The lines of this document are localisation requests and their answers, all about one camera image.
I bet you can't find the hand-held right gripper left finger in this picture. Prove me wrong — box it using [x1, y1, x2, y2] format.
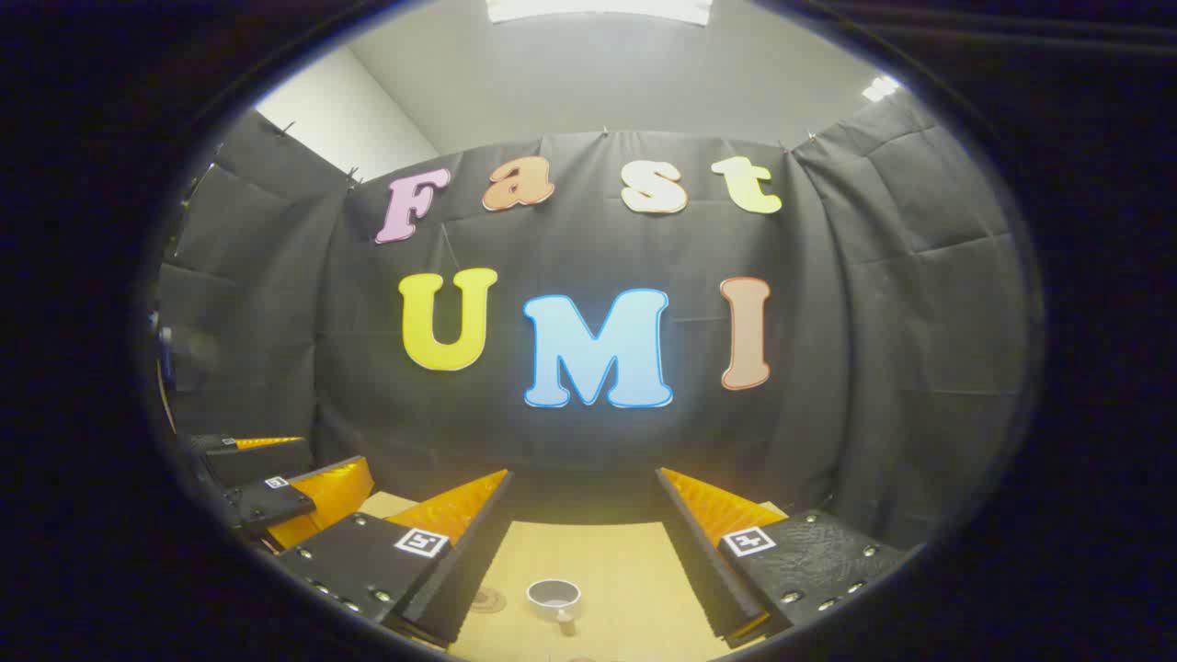
[276, 469, 514, 645]

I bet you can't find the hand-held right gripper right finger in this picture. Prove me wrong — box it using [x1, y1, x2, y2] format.
[655, 467, 911, 649]

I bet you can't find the white cup with wooden handle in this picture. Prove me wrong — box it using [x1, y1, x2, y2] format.
[526, 578, 583, 637]

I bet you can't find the light wooden desktop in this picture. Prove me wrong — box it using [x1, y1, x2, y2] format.
[359, 490, 792, 662]

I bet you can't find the black backdrop cloth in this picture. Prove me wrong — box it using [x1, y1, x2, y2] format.
[156, 92, 1031, 553]

